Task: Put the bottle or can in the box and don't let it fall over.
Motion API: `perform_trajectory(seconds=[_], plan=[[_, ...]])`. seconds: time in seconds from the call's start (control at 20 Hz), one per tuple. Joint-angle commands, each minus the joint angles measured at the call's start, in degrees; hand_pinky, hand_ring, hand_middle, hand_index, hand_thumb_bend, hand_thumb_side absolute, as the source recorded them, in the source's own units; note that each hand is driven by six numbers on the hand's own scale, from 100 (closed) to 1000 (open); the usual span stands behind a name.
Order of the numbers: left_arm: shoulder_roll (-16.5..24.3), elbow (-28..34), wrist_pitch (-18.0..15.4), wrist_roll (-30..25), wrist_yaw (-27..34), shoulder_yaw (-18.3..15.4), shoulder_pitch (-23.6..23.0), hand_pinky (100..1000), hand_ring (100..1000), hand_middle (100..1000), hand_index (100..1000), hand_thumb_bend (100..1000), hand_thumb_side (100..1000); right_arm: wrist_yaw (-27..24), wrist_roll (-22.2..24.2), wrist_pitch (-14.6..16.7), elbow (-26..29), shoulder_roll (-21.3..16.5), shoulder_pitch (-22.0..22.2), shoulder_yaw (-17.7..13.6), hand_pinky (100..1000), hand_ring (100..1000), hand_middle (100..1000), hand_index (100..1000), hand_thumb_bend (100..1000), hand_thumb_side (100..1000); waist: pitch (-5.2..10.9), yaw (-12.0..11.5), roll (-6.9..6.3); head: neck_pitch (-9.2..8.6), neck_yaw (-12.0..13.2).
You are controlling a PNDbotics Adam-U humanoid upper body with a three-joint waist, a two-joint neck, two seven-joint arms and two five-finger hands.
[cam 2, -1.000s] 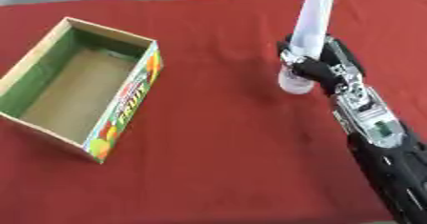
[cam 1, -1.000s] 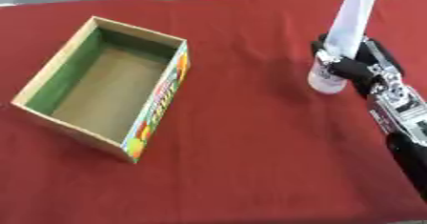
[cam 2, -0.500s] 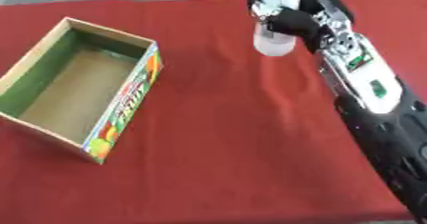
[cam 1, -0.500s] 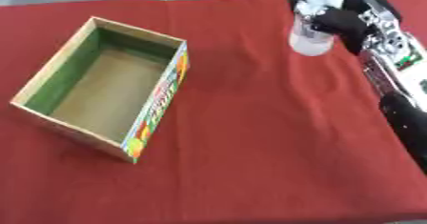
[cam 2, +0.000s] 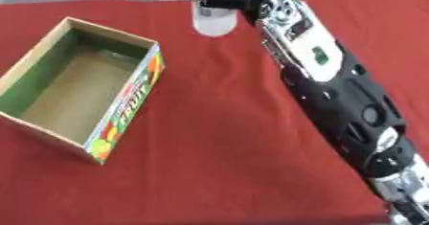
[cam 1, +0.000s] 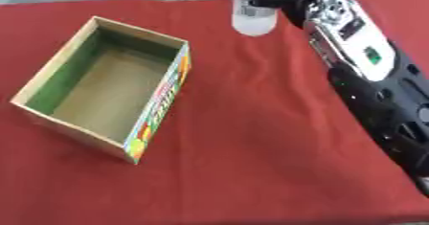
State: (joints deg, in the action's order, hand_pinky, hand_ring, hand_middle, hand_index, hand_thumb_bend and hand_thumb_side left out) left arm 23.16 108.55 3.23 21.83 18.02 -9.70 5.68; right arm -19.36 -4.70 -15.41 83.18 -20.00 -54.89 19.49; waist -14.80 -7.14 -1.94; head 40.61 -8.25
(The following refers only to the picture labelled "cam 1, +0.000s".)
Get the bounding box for tan cardboard box green inside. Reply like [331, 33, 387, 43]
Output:
[8, 15, 193, 165]

